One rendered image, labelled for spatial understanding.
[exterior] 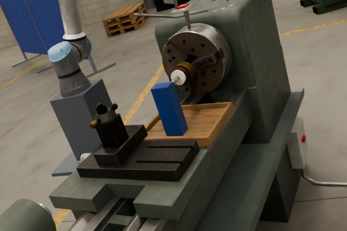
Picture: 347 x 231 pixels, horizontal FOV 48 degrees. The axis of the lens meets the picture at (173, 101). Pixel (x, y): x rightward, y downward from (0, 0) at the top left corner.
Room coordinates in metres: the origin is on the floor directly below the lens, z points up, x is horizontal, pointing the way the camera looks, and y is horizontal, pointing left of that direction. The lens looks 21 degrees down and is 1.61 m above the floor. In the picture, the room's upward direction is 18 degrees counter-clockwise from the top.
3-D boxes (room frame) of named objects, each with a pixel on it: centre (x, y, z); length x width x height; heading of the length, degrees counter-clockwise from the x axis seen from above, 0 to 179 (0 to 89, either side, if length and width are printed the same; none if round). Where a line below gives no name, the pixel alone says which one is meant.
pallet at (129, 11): (9.91, 0.47, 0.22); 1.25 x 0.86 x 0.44; 163
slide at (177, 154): (1.24, 0.19, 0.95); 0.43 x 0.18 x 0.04; 57
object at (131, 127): (1.30, 0.23, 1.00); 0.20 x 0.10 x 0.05; 147
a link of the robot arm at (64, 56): (1.86, 0.44, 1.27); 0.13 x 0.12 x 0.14; 157
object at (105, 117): (1.28, 0.25, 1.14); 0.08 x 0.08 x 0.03
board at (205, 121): (1.53, -0.01, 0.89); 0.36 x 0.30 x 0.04; 57
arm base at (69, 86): (1.85, 0.44, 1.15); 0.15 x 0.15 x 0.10
